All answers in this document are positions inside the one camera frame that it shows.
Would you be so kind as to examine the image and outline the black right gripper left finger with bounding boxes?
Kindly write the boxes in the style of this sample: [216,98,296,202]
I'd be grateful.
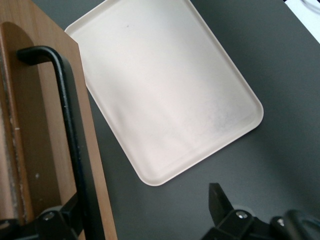
[36,193,86,240]

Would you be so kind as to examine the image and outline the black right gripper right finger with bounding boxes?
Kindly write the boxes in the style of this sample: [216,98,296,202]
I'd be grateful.
[208,182,256,240]

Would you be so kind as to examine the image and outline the wooden drawer front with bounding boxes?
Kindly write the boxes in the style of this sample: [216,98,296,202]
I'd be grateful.
[0,0,118,240]

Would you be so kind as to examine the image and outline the black metal drawer handle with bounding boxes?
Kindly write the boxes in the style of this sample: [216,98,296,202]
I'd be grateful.
[16,45,104,240]

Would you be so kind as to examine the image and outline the white rectangular plastic tray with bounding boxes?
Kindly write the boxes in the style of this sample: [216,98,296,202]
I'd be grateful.
[64,0,265,188]

